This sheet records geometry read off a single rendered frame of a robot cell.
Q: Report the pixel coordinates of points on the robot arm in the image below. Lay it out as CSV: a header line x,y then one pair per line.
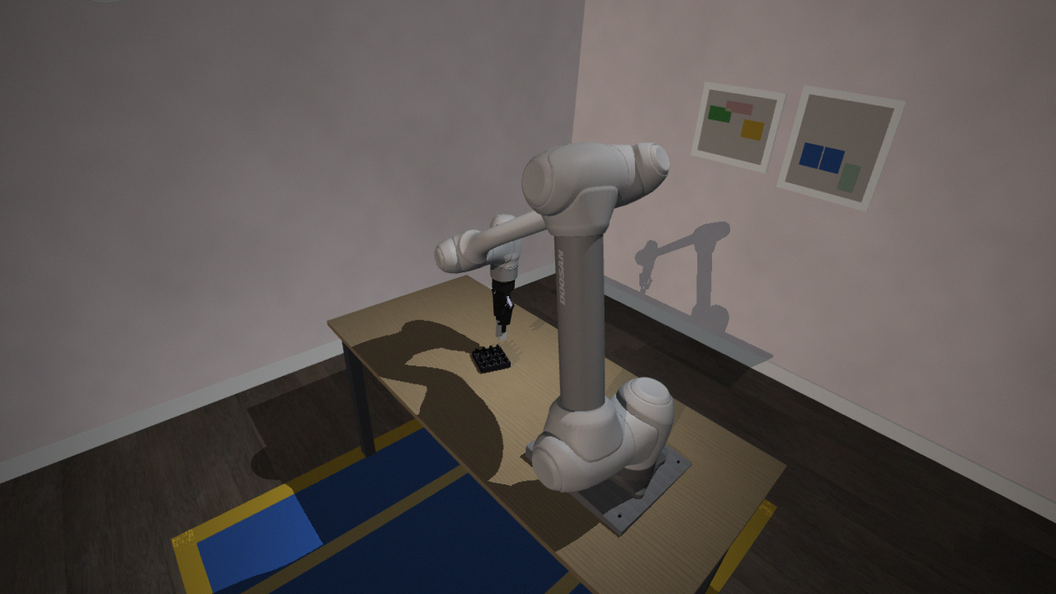
x,y
573,189

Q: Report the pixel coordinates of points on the black knob box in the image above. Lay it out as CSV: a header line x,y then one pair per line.
x,y
497,359

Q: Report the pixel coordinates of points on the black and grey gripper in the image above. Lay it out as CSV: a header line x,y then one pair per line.
x,y
503,305

